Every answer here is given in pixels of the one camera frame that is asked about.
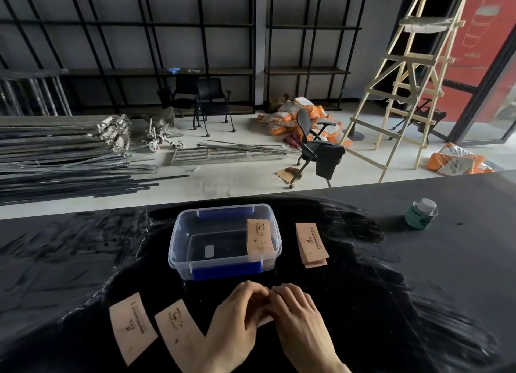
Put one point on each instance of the green can silver lid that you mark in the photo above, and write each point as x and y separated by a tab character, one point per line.
421	215

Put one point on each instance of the metal grid panel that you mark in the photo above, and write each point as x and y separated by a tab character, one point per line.
225	155

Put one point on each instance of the person's left fingers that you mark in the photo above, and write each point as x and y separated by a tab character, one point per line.
258	294

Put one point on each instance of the person's right forearm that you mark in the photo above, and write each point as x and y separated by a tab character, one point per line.
332	368

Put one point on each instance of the red poster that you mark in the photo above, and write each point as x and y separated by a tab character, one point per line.
483	34

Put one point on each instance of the person's left forearm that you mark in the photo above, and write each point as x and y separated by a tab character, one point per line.
223	369

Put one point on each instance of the brown cardboard scrap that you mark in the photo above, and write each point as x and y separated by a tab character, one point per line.
287	175

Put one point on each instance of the person's right fingers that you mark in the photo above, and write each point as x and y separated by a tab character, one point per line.
292	298

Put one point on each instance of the pile of black metal rods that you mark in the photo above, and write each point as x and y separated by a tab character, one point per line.
60	155

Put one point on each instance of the clear plastic box blue latches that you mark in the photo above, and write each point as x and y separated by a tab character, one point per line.
209	247

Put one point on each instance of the small blue object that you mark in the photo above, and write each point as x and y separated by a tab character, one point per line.
173	70

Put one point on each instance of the wooden stepladder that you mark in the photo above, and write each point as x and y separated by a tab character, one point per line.
407	62

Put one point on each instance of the person's right hand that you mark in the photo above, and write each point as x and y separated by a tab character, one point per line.
300	328

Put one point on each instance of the pile of orange bags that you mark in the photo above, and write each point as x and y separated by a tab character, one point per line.
290	116

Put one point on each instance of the black framed glass door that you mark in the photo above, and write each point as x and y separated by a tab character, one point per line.
490	102

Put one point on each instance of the cluster of caster wheels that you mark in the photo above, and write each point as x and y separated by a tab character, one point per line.
161	136

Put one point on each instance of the black folded cart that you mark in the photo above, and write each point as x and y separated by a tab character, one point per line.
427	116

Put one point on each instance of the black office chair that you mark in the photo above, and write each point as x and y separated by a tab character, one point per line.
181	92
318	151
213	98

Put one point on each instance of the white cloth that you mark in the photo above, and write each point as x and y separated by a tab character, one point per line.
427	24

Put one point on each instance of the orange sack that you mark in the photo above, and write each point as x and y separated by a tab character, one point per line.
457	161

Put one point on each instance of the narrow black metal shelf frame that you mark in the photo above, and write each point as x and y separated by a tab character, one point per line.
306	71

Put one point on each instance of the wide black metal shelf frame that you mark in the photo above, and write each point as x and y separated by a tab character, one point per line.
121	72

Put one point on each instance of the person's left hand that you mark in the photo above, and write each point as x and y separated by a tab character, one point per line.
232	324

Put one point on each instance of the brown paper cup sleeve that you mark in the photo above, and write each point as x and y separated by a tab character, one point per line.
131	328
260	239
310	241
179	332
318	265

